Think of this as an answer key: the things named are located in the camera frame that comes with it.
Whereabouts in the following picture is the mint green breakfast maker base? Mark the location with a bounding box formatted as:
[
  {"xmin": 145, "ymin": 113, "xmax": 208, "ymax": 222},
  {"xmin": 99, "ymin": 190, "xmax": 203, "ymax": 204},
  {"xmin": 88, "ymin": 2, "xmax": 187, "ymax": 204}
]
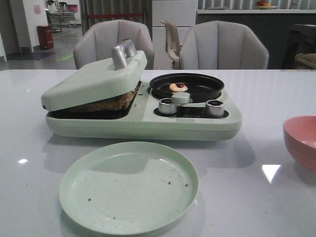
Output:
[{"xmin": 46, "ymin": 82, "xmax": 242, "ymax": 141}]

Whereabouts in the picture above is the grey upholstered chair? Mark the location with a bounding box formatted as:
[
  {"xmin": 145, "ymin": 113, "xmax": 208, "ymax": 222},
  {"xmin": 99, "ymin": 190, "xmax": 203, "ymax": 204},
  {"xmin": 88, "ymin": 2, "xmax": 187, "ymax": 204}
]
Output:
[
  {"xmin": 180, "ymin": 21, "xmax": 269, "ymax": 70},
  {"xmin": 74, "ymin": 19, "xmax": 154, "ymax": 70}
]

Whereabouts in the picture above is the silver control knob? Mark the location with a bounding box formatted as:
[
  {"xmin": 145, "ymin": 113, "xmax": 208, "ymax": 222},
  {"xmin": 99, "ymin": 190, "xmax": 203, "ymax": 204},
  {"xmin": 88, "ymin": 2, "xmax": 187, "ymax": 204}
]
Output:
[
  {"xmin": 158, "ymin": 98, "xmax": 177, "ymax": 115},
  {"xmin": 205, "ymin": 100, "xmax": 225, "ymax": 117}
]

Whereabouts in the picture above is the mint green sandwich maker lid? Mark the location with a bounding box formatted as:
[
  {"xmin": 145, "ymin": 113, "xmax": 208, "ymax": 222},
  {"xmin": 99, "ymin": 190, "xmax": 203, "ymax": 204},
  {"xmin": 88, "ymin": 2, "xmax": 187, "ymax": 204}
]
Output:
[{"xmin": 41, "ymin": 43, "xmax": 147, "ymax": 112}]

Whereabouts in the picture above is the pink bowl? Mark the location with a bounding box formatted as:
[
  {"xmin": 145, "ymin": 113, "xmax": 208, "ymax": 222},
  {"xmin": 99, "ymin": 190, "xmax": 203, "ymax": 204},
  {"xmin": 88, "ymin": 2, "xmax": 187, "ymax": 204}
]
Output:
[{"xmin": 283, "ymin": 116, "xmax": 316, "ymax": 172}]

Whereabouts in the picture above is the black round frying pan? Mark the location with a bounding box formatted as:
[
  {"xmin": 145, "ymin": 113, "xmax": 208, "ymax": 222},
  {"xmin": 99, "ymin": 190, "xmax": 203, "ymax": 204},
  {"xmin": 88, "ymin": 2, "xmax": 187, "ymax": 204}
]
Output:
[{"xmin": 150, "ymin": 73, "xmax": 225, "ymax": 103}]

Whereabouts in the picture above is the mint green round plate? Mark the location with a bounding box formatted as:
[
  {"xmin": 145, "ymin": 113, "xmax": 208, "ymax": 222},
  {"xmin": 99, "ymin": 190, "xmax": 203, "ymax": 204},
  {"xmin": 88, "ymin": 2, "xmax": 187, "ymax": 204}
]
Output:
[{"xmin": 59, "ymin": 142, "xmax": 199, "ymax": 236}]

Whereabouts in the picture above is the beige cushion at right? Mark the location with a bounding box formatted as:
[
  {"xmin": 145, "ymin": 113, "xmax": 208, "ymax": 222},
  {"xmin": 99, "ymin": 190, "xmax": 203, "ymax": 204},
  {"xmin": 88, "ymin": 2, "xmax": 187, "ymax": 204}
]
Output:
[{"xmin": 295, "ymin": 53, "xmax": 316, "ymax": 69}]

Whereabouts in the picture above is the white cabinet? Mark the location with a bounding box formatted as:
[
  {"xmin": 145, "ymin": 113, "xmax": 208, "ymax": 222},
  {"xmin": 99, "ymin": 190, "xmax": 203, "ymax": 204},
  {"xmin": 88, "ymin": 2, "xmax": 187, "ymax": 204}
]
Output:
[{"xmin": 152, "ymin": 0, "xmax": 198, "ymax": 70}]

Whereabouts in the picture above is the orange shrimp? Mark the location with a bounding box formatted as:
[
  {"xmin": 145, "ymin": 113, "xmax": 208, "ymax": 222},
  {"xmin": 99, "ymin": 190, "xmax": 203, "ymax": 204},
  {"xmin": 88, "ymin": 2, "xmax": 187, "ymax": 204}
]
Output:
[{"xmin": 169, "ymin": 82, "xmax": 188, "ymax": 93}]

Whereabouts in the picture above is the beige office chair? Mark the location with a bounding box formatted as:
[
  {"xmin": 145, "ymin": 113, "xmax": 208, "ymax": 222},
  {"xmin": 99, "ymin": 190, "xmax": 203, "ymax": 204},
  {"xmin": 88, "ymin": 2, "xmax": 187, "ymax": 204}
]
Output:
[{"xmin": 160, "ymin": 20, "xmax": 181, "ymax": 70}]

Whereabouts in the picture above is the right silver control knob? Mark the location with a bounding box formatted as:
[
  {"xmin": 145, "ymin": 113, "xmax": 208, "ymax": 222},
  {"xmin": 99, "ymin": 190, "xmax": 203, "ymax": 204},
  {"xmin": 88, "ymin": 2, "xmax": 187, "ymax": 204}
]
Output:
[{"xmin": 205, "ymin": 100, "xmax": 225, "ymax": 117}]

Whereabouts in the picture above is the bread slice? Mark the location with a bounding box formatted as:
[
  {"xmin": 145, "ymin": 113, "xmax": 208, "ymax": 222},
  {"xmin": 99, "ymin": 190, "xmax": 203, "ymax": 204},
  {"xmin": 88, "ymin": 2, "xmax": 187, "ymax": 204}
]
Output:
[{"xmin": 64, "ymin": 88, "xmax": 138, "ymax": 113}]

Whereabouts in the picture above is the fruit plate on counter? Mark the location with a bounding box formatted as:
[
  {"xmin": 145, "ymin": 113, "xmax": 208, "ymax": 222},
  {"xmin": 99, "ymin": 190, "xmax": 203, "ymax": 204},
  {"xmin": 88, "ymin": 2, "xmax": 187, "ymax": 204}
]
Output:
[{"xmin": 255, "ymin": 0, "xmax": 277, "ymax": 10}]

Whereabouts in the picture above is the left silver control knob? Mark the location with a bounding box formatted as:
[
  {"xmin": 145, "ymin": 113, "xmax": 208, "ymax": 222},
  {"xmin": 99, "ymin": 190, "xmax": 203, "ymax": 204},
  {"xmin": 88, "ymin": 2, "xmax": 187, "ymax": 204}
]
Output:
[{"xmin": 158, "ymin": 98, "xmax": 177, "ymax": 115}]

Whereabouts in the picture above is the red trash bin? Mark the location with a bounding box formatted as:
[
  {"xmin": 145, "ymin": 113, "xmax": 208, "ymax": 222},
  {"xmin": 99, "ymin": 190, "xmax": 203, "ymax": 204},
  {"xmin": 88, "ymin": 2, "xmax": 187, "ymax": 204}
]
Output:
[{"xmin": 37, "ymin": 25, "xmax": 54, "ymax": 49}]

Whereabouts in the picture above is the left grey upholstered chair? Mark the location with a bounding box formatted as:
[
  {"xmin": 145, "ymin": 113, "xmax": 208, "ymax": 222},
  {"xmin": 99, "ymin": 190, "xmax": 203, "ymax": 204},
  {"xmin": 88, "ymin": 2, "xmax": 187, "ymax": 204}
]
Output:
[{"xmin": 74, "ymin": 19, "xmax": 154, "ymax": 70}]

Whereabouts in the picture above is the right grey upholstered chair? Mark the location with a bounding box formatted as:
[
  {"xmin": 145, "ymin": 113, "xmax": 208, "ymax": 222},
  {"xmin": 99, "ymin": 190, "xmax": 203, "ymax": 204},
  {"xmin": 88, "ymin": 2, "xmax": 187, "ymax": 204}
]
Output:
[{"xmin": 180, "ymin": 21, "xmax": 269, "ymax": 70}]

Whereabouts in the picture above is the dark grey counter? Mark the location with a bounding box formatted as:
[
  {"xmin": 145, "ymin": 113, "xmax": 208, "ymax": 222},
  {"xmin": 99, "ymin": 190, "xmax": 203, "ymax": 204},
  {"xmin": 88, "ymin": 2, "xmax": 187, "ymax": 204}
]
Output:
[{"xmin": 196, "ymin": 9, "xmax": 316, "ymax": 69}]

